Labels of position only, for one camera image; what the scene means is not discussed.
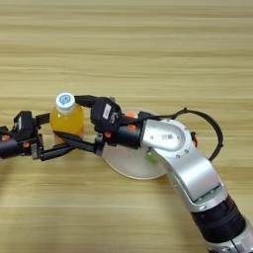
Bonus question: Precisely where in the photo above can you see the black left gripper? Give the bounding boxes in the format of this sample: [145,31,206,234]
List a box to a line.
[0,112,77,162]

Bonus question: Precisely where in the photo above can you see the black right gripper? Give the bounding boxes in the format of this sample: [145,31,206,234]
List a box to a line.
[52,94,146,156]

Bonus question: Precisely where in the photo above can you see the orange juice bottle white cap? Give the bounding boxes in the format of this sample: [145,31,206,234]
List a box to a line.
[48,92,86,146]

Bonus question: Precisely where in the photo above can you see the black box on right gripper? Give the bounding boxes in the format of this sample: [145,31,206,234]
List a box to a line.
[90,97,123,134]

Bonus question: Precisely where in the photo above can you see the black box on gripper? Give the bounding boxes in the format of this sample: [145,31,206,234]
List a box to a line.
[12,111,37,141]
[90,97,123,134]

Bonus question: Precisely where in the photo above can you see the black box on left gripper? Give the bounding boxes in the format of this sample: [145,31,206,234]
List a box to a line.
[12,111,37,141]

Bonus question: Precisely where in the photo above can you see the round white plate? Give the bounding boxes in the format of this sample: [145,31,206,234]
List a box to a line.
[102,107,169,181]

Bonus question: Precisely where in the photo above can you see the green rectangular block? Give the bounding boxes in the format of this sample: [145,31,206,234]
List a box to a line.
[145,151,158,164]

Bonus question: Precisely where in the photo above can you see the orange-handled pliers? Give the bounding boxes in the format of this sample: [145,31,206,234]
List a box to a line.
[190,131,200,148]

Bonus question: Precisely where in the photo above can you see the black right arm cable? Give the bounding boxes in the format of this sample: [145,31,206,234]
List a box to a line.
[144,108,225,162]

